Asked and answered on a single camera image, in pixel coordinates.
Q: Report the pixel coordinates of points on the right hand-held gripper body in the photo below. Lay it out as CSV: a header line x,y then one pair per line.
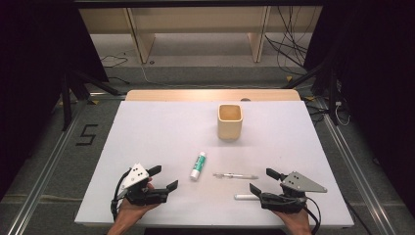
x,y
284,202

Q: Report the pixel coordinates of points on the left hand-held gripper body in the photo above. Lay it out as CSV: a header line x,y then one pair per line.
x,y
143,196

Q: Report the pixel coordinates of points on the white marker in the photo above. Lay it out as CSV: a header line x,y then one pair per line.
x,y
244,197

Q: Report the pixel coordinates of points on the clear pen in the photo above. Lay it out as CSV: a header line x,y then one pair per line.
x,y
235,176

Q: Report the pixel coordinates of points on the green and white glue stick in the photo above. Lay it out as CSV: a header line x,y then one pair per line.
x,y
198,165

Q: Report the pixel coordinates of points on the beige square cup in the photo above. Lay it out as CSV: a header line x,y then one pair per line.
x,y
230,129

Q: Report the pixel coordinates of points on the person's left hand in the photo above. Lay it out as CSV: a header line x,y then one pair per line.
x,y
130,212

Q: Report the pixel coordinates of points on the person's right hand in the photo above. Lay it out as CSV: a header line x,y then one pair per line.
x,y
297,220

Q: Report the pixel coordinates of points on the white table mat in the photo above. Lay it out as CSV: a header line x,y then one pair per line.
x,y
156,130

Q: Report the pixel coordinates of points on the yellow tape piece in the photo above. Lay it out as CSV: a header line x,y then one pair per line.
x,y
310,98
289,78
94,102

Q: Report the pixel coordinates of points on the black tripod stand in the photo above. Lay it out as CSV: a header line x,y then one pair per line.
x,y
67,104
332,98

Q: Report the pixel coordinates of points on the wooden shelf unit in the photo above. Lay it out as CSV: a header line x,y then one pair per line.
x,y
143,42

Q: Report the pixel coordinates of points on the black curtain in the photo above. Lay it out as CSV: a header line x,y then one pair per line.
x,y
375,81
32,81

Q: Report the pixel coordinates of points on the metal floor rail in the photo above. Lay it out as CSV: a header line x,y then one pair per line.
x,y
42,182
355,169

